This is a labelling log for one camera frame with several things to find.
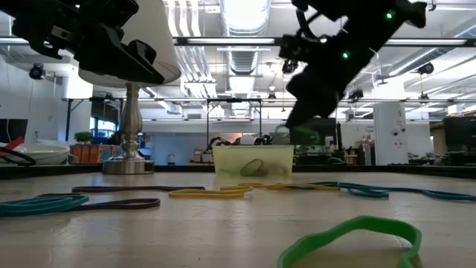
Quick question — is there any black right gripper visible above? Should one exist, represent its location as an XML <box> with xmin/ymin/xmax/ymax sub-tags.
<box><xmin>285</xmin><ymin>33</ymin><xmax>377</xmax><ymax>130</ymax></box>

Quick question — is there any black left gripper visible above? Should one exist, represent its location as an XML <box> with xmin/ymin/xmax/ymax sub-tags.
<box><xmin>12</xmin><ymin>10</ymin><xmax>166</xmax><ymax>86</ymax></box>

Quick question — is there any small wide black rubber band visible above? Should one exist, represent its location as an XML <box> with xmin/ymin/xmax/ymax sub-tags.
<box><xmin>239</xmin><ymin>159</ymin><xmax>264</xmax><ymax>177</ymax></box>

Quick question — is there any teal rubber band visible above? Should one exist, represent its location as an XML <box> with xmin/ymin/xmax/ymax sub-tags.
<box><xmin>0</xmin><ymin>194</ymin><xmax>91</xmax><ymax>218</ymax></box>
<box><xmin>314</xmin><ymin>180</ymin><xmax>476</xmax><ymax>202</ymax></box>

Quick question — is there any yellow translucent plastic bin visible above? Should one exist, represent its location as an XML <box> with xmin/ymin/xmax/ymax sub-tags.
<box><xmin>213</xmin><ymin>144</ymin><xmax>295</xmax><ymax>179</ymax></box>

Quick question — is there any white shade silver table lamp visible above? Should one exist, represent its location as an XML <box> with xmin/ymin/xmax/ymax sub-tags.
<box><xmin>77</xmin><ymin>0</ymin><xmax>182</xmax><ymax>175</ymax></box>

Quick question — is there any white pillar cabinet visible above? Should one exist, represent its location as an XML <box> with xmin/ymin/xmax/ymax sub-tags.
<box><xmin>373</xmin><ymin>102</ymin><xmax>409</xmax><ymax>167</ymax></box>

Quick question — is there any small potted green plant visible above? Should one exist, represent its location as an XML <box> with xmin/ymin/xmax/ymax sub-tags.
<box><xmin>73</xmin><ymin>131</ymin><xmax>94</xmax><ymax>146</ymax></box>

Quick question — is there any black overhead light bar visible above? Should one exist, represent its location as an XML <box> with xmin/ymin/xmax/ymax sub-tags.
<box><xmin>0</xmin><ymin>36</ymin><xmax>476</xmax><ymax>48</ymax></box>

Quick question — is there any row of orange boxes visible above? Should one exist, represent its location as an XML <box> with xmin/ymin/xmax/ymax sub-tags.
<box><xmin>69</xmin><ymin>144</ymin><xmax>123</xmax><ymax>165</ymax></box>

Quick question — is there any white bowl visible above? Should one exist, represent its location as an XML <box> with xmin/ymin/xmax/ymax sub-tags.
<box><xmin>0</xmin><ymin>143</ymin><xmax>71</xmax><ymax>166</ymax></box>

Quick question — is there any red strip object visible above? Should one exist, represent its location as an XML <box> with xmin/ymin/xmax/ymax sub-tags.
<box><xmin>0</xmin><ymin>135</ymin><xmax>25</xmax><ymax>152</ymax></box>

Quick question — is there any large dark screen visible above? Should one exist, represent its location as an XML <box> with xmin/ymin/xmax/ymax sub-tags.
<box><xmin>442</xmin><ymin>116</ymin><xmax>476</xmax><ymax>167</ymax></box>

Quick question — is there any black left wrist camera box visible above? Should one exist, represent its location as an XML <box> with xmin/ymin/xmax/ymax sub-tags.
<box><xmin>100</xmin><ymin>0</ymin><xmax>139</xmax><ymax>27</ymax></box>

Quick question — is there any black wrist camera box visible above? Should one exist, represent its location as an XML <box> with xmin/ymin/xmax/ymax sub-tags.
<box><xmin>100</xmin><ymin>0</ymin><xmax>139</xmax><ymax>27</ymax></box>
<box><xmin>278</xmin><ymin>9</ymin><xmax>325</xmax><ymax>63</ymax></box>

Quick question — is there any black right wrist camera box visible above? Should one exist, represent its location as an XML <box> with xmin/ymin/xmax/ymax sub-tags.
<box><xmin>278</xmin><ymin>9</ymin><xmax>325</xmax><ymax>63</ymax></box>

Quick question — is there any black metal stand frame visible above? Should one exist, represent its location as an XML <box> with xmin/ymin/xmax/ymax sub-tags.
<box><xmin>205</xmin><ymin>98</ymin><xmax>263</xmax><ymax>147</ymax></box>

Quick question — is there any black aluminium table frame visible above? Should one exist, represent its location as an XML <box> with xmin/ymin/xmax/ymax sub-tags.
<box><xmin>0</xmin><ymin>163</ymin><xmax>476</xmax><ymax>180</ymax></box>

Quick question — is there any silver ventilation duct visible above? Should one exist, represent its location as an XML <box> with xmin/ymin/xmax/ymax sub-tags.
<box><xmin>219</xmin><ymin>0</ymin><xmax>272</xmax><ymax>75</ymax></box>

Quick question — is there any black cable loop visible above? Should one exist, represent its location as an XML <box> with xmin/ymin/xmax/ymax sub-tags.
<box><xmin>0</xmin><ymin>147</ymin><xmax>37</xmax><ymax>167</ymax></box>

